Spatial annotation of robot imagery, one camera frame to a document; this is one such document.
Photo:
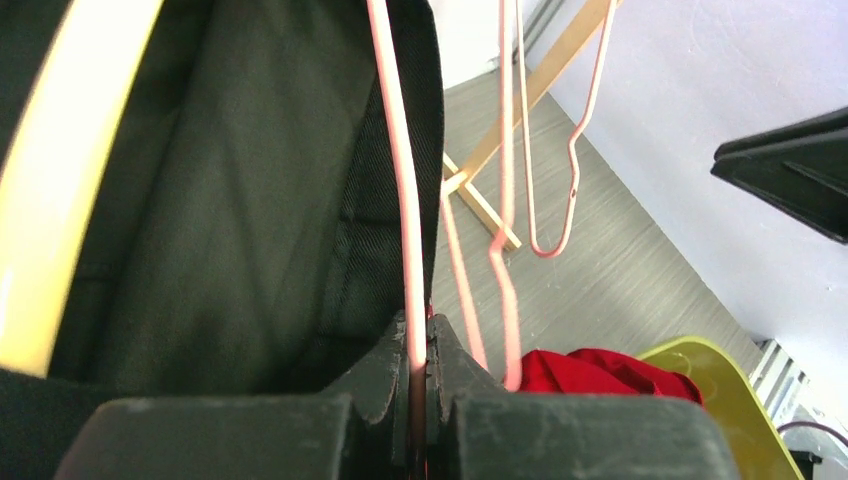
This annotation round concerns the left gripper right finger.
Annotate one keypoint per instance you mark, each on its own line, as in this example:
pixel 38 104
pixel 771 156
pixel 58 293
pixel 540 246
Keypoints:
pixel 478 430

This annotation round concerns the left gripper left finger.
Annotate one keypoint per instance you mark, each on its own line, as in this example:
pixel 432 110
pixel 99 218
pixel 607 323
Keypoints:
pixel 352 429

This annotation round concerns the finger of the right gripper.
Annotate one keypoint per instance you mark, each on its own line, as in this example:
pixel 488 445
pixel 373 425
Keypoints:
pixel 800 169

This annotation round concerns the plain red garment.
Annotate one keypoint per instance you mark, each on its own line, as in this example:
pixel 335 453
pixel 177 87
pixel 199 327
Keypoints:
pixel 593 371

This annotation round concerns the black garment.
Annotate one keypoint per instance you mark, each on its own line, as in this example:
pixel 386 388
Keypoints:
pixel 246 237

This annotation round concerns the pink hanger of dotted garment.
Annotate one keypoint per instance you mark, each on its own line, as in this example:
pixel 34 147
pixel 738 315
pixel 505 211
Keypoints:
pixel 404 185

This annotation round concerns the yellow wooden hanger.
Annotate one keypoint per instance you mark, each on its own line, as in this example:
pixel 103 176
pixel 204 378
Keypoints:
pixel 55 164

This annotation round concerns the pink hanger of floral skirt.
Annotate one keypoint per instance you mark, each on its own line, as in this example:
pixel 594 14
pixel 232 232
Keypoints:
pixel 509 303

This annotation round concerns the wooden clothes rack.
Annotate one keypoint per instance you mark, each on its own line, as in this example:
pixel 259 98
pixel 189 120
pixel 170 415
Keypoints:
pixel 593 17

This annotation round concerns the olive green plastic basket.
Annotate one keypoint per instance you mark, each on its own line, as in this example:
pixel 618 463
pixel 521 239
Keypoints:
pixel 729 398

